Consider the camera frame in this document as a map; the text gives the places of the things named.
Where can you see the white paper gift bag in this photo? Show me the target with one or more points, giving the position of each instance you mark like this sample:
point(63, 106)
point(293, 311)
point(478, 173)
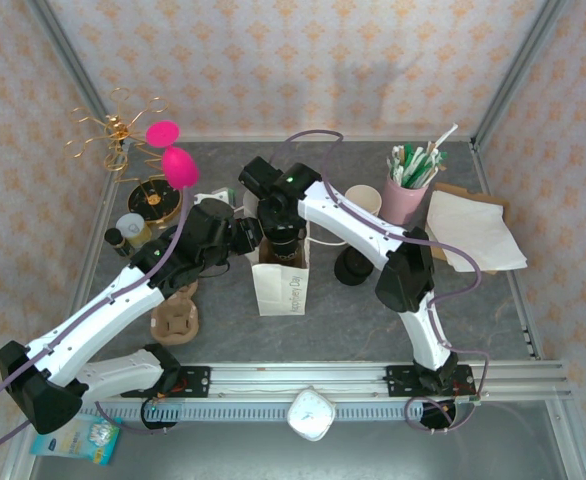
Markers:
point(278, 295)

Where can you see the brown cardboard cup carrier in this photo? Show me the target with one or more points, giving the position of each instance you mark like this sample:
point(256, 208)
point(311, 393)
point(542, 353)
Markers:
point(173, 325)

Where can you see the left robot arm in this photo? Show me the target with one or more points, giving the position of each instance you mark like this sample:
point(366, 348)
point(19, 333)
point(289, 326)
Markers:
point(98, 320)

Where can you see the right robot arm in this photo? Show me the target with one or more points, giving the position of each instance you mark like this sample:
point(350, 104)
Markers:
point(353, 225)

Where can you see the tin can with pull tab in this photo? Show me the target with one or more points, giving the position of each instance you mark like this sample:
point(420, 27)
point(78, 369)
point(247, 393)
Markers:
point(133, 230)

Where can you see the stack of paper cups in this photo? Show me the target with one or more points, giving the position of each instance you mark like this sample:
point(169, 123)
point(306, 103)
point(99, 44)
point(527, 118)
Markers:
point(363, 197)

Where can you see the small dark bottle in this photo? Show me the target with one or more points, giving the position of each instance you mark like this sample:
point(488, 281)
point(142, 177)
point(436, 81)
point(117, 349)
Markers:
point(118, 242)

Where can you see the pink straw holder cup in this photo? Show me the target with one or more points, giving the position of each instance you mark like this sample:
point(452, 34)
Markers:
point(403, 202)

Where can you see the green wrapped straw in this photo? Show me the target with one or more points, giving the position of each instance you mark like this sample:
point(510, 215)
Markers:
point(408, 152)
point(420, 169)

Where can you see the brown paper sheet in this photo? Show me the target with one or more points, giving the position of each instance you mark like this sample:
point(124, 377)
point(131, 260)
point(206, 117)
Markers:
point(453, 189)

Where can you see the long white wrapped straw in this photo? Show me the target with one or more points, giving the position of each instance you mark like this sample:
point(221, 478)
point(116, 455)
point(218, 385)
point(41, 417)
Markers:
point(445, 136)

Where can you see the white square clock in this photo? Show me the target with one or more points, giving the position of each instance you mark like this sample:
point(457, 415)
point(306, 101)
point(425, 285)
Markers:
point(310, 412)

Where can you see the white napkin stack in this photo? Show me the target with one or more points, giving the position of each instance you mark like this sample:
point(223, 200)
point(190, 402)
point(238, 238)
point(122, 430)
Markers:
point(483, 225)

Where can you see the blue wet wipes packet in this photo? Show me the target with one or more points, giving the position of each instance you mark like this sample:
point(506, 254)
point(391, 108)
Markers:
point(83, 440)

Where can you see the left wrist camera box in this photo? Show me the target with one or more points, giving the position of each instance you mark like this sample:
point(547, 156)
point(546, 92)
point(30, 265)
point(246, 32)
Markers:
point(218, 195)

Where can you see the aluminium table side rail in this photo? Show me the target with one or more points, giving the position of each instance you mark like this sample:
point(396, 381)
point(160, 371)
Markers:
point(89, 250)
point(530, 340)

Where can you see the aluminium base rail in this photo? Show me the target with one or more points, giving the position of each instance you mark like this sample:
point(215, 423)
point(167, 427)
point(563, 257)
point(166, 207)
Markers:
point(298, 375)

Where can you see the aluminium corner post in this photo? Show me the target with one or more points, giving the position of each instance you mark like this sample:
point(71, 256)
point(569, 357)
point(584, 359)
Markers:
point(71, 55)
point(523, 57)

